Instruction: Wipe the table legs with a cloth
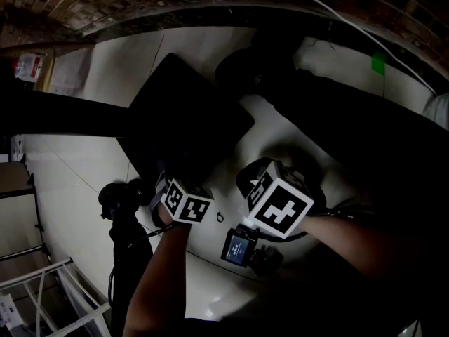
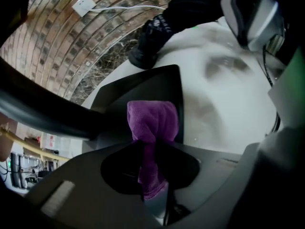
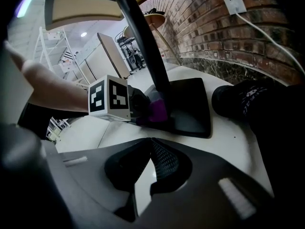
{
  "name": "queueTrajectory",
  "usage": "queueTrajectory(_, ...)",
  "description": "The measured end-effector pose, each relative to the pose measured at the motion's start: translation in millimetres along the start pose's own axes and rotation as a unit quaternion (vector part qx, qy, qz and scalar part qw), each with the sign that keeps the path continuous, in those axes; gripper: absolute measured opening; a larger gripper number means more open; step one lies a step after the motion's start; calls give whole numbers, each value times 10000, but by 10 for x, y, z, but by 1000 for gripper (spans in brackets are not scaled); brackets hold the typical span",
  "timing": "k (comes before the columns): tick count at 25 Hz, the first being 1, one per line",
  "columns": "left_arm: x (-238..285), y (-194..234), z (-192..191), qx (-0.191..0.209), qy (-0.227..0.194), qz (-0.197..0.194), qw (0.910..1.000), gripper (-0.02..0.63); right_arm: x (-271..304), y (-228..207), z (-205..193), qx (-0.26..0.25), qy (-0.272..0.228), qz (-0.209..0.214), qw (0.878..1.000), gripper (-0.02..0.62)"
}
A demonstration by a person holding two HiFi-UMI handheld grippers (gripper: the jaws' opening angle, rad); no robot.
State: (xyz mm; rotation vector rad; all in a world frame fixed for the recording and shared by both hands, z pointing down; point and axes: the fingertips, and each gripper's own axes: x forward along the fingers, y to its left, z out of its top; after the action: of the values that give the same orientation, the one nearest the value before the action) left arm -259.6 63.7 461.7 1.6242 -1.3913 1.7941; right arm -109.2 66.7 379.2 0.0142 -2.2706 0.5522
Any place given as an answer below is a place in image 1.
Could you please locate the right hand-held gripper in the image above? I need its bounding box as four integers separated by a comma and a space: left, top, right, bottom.
234, 156, 328, 241

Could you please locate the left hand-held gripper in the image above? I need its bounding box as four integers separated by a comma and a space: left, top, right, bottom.
149, 170, 215, 228

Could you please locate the black table base and pole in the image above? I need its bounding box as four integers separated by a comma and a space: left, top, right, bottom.
0, 89, 141, 140

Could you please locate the person's right forearm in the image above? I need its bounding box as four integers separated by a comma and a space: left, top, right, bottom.
301, 212, 449, 287

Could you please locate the person's left forearm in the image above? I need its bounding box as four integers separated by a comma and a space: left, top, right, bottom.
122, 219, 192, 337

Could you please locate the small black screen device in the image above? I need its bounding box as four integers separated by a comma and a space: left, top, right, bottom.
220, 223, 284, 277

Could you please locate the person's left black shoe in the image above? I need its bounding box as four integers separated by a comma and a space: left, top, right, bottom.
98, 178, 155, 220

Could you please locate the person's black shoe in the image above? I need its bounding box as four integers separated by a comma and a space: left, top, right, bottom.
214, 49, 299, 96
98, 178, 155, 220

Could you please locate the person's right black shoe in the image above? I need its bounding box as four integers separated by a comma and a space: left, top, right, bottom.
214, 49, 299, 96

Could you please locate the white metal rack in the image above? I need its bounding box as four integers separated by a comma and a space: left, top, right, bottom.
0, 256, 112, 337

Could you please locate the brown folding board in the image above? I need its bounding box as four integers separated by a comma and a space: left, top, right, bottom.
0, 159, 52, 263

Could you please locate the green tape piece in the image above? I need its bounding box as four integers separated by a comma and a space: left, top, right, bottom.
370, 51, 387, 75

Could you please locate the grey fabric item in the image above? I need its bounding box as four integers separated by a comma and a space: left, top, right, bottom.
422, 92, 449, 130

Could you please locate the white paper sheet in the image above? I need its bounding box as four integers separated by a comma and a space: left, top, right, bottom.
0, 293, 18, 329

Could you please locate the wrapped water bottle pack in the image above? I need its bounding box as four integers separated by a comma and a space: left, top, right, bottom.
12, 53, 46, 84

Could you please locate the thin black cable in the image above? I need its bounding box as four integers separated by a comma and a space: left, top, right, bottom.
107, 223, 175, 305

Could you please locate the white power cable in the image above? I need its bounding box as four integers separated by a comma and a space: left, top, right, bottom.
251, 0, 438, 95

